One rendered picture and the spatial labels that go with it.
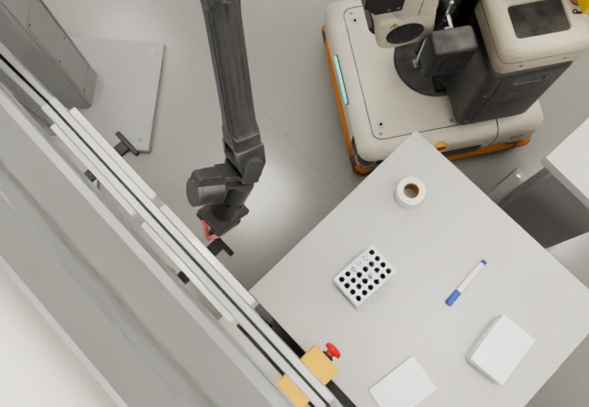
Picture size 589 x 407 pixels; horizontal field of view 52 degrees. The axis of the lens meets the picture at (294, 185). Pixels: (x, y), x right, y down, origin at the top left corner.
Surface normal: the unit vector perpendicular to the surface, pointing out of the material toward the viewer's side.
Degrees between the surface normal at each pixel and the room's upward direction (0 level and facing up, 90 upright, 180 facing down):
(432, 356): 0
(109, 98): 3
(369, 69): 0
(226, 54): 60
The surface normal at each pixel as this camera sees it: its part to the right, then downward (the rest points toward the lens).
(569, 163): 0.00, -0.25
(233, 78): 0.47, 0.57
